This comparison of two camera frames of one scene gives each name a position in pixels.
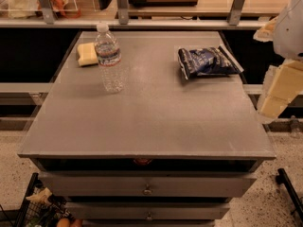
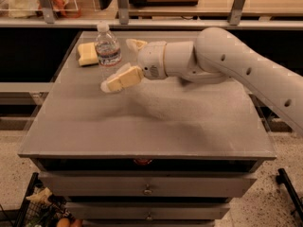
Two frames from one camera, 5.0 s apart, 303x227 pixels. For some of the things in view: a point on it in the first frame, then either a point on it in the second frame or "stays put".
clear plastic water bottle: [110, 61] stays put
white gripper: [290, 35] → [151, 60]
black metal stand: [282, 178] stays put
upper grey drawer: [147, 183] stays put
